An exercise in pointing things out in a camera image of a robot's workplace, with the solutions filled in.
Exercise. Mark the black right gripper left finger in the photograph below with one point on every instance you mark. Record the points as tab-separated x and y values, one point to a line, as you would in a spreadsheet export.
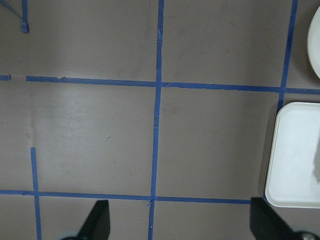
97	225

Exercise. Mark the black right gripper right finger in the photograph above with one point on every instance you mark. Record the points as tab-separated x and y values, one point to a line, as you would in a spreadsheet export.
266	224

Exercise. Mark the white round plate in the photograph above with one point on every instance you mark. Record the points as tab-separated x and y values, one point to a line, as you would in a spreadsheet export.
313	43

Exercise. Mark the white square foam tray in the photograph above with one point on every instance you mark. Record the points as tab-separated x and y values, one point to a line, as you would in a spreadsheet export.
293	177

